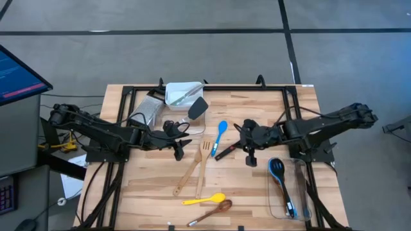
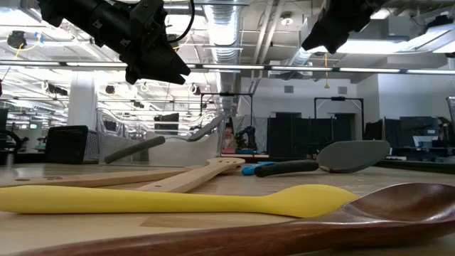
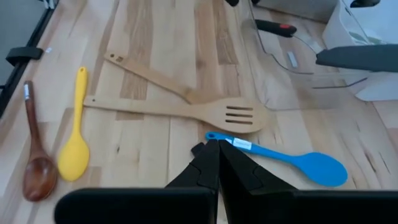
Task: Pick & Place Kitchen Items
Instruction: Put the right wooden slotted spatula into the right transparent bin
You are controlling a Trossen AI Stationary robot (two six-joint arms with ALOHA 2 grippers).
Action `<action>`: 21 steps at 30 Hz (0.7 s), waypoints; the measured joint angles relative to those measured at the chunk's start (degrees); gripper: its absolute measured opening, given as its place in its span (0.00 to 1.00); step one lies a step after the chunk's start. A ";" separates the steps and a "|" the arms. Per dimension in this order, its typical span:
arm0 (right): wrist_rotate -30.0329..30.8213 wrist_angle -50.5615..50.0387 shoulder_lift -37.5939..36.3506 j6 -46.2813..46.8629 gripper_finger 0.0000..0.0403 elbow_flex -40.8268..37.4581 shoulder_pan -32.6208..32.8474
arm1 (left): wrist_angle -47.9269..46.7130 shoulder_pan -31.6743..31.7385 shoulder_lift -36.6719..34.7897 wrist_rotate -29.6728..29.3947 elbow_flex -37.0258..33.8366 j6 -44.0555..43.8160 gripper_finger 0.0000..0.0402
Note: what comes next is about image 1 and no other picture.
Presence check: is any light wooden spatula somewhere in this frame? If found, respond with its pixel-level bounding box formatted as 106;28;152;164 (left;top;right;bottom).
172;150;204;197

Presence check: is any small blue silicone spoon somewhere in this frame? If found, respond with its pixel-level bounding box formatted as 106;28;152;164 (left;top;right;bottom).
210;120;229;158

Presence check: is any wooden slotted spatula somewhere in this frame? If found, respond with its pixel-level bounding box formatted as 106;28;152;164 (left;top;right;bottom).
195;138;215;200

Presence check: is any black round-head turner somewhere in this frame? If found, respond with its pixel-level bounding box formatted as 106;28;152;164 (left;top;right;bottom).
214;142;241;162

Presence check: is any metal box grater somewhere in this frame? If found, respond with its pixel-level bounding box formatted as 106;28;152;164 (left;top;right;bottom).
130;95;164;128

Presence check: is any grey desk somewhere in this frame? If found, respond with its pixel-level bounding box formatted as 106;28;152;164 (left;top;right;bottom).
0;94;51;231

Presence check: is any white paper sheet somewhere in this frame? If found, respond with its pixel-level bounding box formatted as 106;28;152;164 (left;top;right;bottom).
60;155;87;200

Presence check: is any clear plastic container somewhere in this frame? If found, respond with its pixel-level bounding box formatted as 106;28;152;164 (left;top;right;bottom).
267;157;312;221
159;101;208;135

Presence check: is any black metal table frame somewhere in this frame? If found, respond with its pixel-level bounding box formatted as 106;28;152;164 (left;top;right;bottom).
73;75;351;231

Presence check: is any blue-screen monitor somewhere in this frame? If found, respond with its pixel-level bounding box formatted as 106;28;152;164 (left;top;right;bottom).
0;44;54;107

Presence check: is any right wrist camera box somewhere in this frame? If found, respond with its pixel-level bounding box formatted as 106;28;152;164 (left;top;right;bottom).
258;123;280;145

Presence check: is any silver serrated steel knife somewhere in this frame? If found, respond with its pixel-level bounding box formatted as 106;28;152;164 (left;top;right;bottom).
169;83;206;107

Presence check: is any black rectangular-head turner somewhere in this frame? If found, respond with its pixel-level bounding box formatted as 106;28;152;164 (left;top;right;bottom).
180;96;209;125

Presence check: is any pale green handled knife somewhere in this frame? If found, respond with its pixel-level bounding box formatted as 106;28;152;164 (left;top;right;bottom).
170;83;206;106

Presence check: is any grey stand leg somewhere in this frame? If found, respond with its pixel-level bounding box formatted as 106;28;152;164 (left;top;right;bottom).
381;115;411;135

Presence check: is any yellow silicone spoon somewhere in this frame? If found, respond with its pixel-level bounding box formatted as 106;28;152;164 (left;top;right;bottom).
181;191;227;209

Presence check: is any large blue silicone spoon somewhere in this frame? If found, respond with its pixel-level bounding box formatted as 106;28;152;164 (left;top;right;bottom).
268;157;299;219

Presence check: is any black slotted spoon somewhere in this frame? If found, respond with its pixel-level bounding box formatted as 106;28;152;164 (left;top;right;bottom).
268;157;296;219

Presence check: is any black keyboard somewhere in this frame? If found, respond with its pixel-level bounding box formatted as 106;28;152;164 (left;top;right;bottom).
0;175;19;216

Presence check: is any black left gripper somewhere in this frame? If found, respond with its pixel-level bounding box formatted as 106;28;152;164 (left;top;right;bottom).
160;120;193;162

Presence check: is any white plastic bin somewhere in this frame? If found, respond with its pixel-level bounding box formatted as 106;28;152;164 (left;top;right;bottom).
164;81;204;112

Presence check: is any black computer mouse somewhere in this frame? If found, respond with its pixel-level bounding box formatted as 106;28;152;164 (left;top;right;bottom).
14;219;37;231

